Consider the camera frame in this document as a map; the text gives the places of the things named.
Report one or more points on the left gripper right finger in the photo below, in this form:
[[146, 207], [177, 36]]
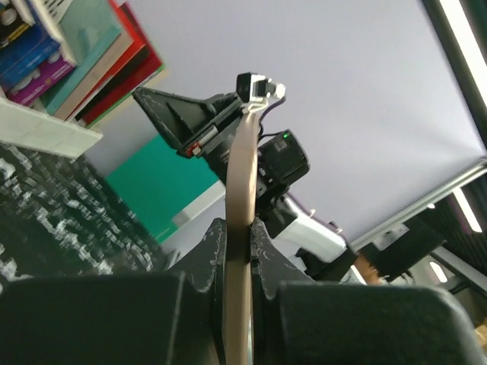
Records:
[[300, 321]]

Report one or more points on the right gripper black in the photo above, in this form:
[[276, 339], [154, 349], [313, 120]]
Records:
[[206, 127]]

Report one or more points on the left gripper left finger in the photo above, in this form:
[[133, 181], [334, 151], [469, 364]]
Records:
[[165, 317]]

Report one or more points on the cookie tin lid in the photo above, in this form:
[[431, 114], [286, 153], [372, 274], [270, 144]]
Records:
[[240, 203]]

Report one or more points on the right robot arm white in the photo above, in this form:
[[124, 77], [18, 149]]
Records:
[[322, 248]]

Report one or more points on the green folder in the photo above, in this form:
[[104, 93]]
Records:
[[164, 190]]

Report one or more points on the red folder in organizer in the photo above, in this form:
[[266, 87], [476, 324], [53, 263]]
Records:
[[138, 64]]

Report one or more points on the teal folder in organizer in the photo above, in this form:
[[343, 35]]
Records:
[[97, 38]]

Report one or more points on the blue purple book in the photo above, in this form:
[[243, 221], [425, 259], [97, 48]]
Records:
[[33, 59]]

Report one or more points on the white file organizer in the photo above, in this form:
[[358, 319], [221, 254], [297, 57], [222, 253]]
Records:
[[28, 128]]

